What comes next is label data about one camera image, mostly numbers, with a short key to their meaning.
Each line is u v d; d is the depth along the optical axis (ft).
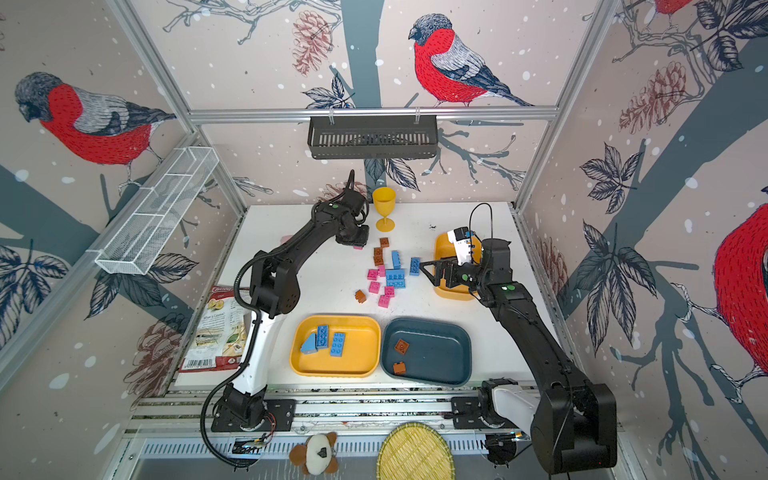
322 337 2.80
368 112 3.18
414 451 2.25
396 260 3.40
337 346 2.74
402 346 2.75
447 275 2.29
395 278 3.21
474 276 2.23
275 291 2.01
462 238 2.29
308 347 2.74
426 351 2.76
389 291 3.12
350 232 2.87
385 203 3.38
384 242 3.51
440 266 2.26
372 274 3.28
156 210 2.56
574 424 1.28
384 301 3.03
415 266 3.30
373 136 3.44
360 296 3.09
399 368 2.58
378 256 3.42
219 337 2.71
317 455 2.16
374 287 3.20
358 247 3.20
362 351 2.75
